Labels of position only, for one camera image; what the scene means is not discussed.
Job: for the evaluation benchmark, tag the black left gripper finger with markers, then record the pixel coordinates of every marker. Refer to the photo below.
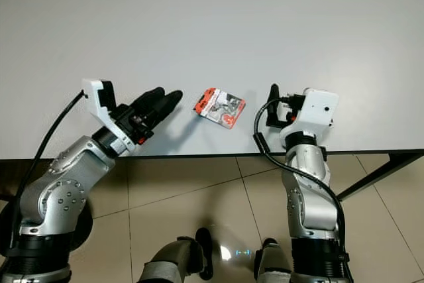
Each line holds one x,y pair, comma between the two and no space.
147,99
164,107

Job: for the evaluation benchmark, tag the red work gloves package card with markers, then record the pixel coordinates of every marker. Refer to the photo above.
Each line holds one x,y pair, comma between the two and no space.
220,107

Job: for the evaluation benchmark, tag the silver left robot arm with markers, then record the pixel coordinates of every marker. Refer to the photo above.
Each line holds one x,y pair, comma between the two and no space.
63,187

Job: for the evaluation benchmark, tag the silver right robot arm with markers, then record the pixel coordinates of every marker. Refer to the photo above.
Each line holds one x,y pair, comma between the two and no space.
308,193

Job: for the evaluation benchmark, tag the grey left robot leg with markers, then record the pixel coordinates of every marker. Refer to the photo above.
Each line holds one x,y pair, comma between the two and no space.
175,263

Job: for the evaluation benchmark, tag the grey robot leg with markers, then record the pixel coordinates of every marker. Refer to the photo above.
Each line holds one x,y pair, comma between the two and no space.
270,263
175,263

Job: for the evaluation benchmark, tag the grey right robot leg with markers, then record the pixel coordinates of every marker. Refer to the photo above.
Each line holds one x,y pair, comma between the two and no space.
270,263

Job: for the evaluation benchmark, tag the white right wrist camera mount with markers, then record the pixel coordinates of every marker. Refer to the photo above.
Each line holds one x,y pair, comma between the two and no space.
318,111

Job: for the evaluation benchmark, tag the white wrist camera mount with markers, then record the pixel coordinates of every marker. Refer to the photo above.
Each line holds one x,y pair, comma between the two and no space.
99,97
318,111

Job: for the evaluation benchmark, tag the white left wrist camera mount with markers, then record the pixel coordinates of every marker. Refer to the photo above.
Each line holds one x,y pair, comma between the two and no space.
99,97

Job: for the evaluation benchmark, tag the black metal table frame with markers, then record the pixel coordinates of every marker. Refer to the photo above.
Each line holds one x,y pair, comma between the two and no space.
381,170

